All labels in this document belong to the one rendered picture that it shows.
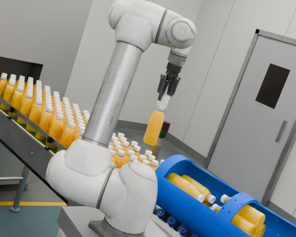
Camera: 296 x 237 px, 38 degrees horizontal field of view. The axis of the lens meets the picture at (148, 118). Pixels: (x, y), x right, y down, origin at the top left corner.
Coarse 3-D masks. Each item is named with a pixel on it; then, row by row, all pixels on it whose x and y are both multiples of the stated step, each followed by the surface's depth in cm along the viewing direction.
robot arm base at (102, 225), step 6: (90, 222) 153; (96, 222) 153; (102, 222) 151; (96, 228) 151; (102, 228) 150; (108, 228) 147; (102, 234) 148; (108, 234) 147; (114, 234) 146; (120, 234) 145; (126, 234) 145; (132, 234) 146; (138, 234) 147; (144, 234) 156
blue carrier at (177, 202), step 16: (176, 160) 211; (160, 176) 207; (192, 176) 227; (208, 176) 216; (160, 192) 206; (176, 192) 199; (224, 192) 212; (240, 192) 201; (176, 208) 199; (192, 208) 192; (208, 208) 187; (224, 208) 184; (240, 208) 182; (256, 208) 198; (192, 224) 194; (208, 224) 186; (224, 224) 181; (272, 224) 194; (288, 224) 185
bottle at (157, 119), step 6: (156, 108) 219; (156, 114) 217; (162, 114) 218; (150, 120) 219; (156, 120) 217; (162, 120) 218; (150, 126) 219; (156, 126) 218; (150, 132) 219; (156, 132) 219; (144, 138) 222; (150, 138) 220; (156, 138) 221; (150, 144) 221
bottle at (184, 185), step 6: (174, 174) 210; (168, 180) 210; (174, 180) 208; (180, 180) 207; (186, 180) 208; (180, 186) 205; (186, 186) 203; (192, 186) 203; (192, 192) 201; (198, 192) 202
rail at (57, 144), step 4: (0, 100) 302; (4, 100) 298; (4, 104) 298; (8, 104) 294; (8, 108) 294; (16, 112) 286; (20, 112) 283; (20, 116) 283; (24, 116) 279; (24, 120) 279; (28, 120) 276; (32, 124) 272; (36, 128) 269; (40, 128) 266; (40, 132) 266; (44, 132) 263; (44, 136) 262; (52, 140) 257; (56, 140) 255; (56, 144) 253; (60, 144) 251; (60, 148) 251; (64, 148) 248
